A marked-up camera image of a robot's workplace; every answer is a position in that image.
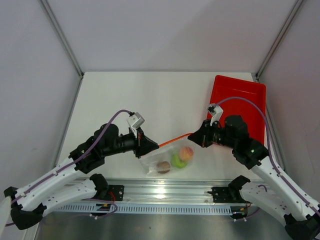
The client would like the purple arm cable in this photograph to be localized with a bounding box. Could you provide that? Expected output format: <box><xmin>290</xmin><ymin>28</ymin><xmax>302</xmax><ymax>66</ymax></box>
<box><xmin>4</xmin><ymin>109</ymin><xmax>133</xmax><ymax>227</ymax></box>
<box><xmin>212</xmin><ymin>96</ymin><xmax>320</xmax><ymax>216</ymax></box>

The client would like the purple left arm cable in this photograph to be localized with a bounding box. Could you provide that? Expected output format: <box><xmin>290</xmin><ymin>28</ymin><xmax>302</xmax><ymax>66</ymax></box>
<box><xmin>4</xmin><ymin>109</ymin><xmax>133</xmax><ymax>227</ymax></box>

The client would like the clear zip top bag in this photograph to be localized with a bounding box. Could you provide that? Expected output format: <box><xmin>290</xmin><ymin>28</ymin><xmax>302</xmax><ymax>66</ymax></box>
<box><xmin>139</xmin><ymin>133</ymin><xmax>196</xmax><ymax>177</ymax></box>

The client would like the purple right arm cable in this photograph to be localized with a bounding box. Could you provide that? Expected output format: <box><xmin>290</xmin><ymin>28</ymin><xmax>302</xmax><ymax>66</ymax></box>
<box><xmin>212</xmin><ymin>96</ymin><xmax>320</xmax><ymax>216</ymax></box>

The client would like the peach fruit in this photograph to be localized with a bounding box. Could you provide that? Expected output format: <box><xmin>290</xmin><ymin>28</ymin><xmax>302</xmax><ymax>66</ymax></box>
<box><xmin>178</xmin><ymin>146</ymin><xmax>194</xmax><ymax>162</ymax></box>

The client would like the white slotted cable duct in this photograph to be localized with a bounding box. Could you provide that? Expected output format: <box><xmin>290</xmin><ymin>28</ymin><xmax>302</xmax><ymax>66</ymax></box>
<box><xmin>55</xmin><ymin>202</ymin><xmax>233</xmax><ymax>216</ymax></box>

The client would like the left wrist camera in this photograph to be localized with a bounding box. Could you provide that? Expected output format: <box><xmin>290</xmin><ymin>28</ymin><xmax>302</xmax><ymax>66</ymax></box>
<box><xmin>126</xmin><ymin>112</ymin><xmax>145</xmax><ymax>138</ymax></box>

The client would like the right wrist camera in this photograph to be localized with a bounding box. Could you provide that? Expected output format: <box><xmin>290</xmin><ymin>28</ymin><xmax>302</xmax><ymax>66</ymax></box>
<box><xmin>207</xmin><ymin>103</ymin><xmax>224</xmax><ymax>126</ymax></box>

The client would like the brown kiwi fruit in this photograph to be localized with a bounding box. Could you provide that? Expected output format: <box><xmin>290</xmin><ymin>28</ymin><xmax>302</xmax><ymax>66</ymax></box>
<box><xmin>156</xmin><ymin>161</ymin><xmax>171</xmax><ymax>174</ymax></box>

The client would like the green apple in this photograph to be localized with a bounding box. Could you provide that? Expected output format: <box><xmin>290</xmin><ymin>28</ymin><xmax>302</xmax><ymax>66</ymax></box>
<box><xmin>171</xmin><ymin>154</ymin><xmax>188</xmax><ymax>169</ymax></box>

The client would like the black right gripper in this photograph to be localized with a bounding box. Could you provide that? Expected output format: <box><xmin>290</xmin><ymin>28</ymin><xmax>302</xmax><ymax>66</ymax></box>
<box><xmin>188</xmin><ymin>118</ymin><xmax>237</xmax><ymax>149</ymax></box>

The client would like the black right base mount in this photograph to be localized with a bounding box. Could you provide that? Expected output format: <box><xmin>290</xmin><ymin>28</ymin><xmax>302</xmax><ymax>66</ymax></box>
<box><xmin>207</xmin><ymin>186</ymin><xmax>246</xmax><ymax>204</ymax></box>

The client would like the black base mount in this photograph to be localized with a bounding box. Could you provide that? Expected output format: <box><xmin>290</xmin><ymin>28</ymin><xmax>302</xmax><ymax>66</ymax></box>
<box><xmin>102</xmin><ymin>185</ymin><xmax>125</xmax><ymax>202</ymax></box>
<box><xmin>207</xmin><ymin>186</ymin><xmax>246</xmax><ymax>204</ymax></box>

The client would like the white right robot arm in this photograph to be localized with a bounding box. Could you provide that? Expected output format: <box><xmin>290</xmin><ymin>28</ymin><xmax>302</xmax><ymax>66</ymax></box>
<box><xmin>188</xmin><ymin>115</ymin><xmax>320</xmax><ymax>240</ymax></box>

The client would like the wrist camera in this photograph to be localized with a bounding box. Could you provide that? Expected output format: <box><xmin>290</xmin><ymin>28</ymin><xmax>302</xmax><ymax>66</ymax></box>
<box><xmin>126</xmin><ymin>112</ymin><xmax>145</xmax><ymax>138</ymax></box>
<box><xmin>207</xmin><ymin>103</ymin><xmax>224</xmax><ymax>126</ymax></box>

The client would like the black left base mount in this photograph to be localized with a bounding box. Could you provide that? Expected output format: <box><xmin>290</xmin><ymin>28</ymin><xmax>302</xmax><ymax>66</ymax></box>
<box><xmin>102</xmin><ymin>185</ymin><xmax>125</xmax><ymax>202</ymax></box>

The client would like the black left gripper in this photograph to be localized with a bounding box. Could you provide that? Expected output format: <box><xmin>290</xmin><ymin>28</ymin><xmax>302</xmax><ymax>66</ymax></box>
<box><xmin>102</xmin><ymin>126</ymin><xmax>159</xmax><ymax>159</ymax></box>

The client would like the red plastic tray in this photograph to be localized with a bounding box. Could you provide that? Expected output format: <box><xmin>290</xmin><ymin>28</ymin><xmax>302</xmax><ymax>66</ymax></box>
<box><xmin>209</xmin><ymin>75</ymin><xmax>267</xmax><ymax>144</ymax></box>

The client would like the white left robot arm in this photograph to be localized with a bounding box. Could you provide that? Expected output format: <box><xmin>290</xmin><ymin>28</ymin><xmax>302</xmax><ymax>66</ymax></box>
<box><xmin>4</xmin><ymin>123</ymin><xmax>159</xmax><ymax>230</ymax></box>

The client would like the aluminium mounting rail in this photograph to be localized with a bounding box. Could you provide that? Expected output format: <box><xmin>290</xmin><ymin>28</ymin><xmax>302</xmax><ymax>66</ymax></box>
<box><xmin>33</xmin><ymin>177</ymin><xmax>306</xmax><ymax>206</ymax></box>

